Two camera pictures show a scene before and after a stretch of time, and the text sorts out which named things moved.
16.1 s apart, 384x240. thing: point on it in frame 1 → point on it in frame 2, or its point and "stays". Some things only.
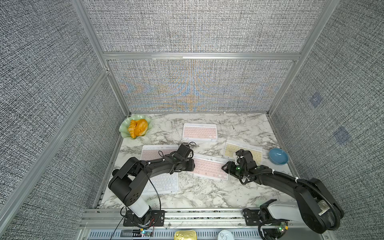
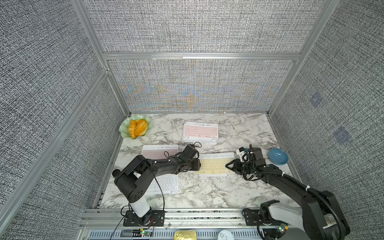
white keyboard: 164,183 stays
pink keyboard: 209,167 → 199,131
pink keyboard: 151,152 stays
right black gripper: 228,168 stays
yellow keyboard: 231,147 → 216,164
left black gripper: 191,165 stays
